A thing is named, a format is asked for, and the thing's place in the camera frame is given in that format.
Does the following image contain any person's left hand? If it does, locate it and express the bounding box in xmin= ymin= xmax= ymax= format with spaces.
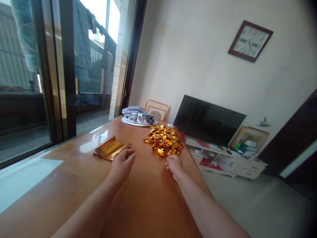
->
xmin=110 ymin=149 xmax=136 ymax=179

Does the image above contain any person's right hand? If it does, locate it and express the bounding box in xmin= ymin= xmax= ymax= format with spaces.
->
xmin=165 ymin=154 xmax=184 ymax=181

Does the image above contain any stack of gold foil sheets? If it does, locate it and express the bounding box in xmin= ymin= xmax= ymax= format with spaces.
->
xmin=93 ymin=136 xmax=132 ymax=162

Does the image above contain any pile of folded gold ingots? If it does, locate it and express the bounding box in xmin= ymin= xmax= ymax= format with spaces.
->
xmin=143 ymin=124 xmax=184 ymax=157

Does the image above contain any crumpled grey white cloth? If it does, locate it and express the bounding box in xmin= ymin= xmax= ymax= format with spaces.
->
xmin=121 ymin=106 xmax=159 ymax=127

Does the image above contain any black flat television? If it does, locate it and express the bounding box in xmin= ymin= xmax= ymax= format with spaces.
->
xmin=173 ymin=95 xmax=247 ymax=147

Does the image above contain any white television cabinet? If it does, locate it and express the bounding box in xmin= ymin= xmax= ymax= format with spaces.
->
xmin=184 ymin=136 xmax=269 ymax=180

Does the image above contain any framed picture with gold border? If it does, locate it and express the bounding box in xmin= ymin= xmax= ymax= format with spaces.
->
xmin=230 ymin=125 xmax=270 ymax=153

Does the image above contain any sliding glass door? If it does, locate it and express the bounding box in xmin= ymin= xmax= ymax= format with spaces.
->
xmin=0 ymin=0 xmax=147 ymax=170

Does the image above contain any hanging dark laundry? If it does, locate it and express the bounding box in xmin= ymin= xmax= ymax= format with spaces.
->
xmin=10 ymin=0 xmax=117 ymax=82

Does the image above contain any dark wooden door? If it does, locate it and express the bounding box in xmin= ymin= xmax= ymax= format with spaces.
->
xmin=257 ymin=88 xmax=317 ymax=199

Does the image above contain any wooden picture frame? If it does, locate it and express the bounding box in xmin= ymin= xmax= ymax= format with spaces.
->
xmin=144 ymin=99 xmax=170 ymax=122

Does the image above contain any square brown wall clock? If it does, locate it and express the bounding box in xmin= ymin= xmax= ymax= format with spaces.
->
xmin=228 ymin=20 xmax=274 ymax=63

